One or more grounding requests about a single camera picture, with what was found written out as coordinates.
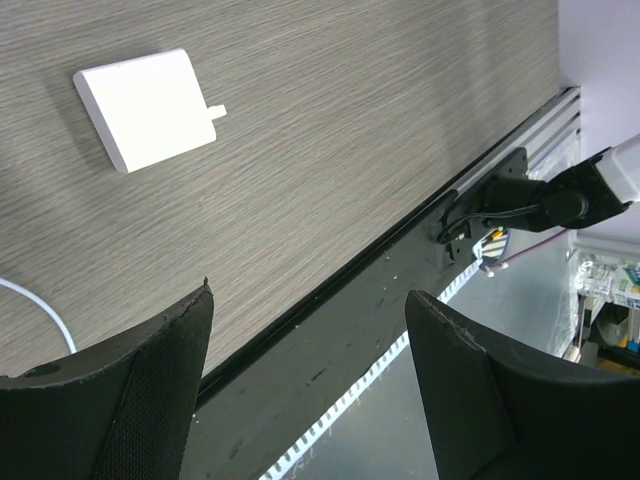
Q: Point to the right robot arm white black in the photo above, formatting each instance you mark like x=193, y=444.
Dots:
x=596, y=189

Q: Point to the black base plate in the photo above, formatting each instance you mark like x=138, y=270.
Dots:
x=257, y=403

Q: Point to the white charger plug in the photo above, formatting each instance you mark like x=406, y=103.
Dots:
x=147, y=109

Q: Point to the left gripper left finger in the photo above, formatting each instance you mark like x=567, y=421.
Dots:
x=120, y=409

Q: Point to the white slotted cable duct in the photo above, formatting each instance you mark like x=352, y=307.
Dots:
x=375, y=430

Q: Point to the aluminium frame rail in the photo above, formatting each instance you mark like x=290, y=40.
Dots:
x=538, y=135

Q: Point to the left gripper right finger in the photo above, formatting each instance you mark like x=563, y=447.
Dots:
x=497, y=408

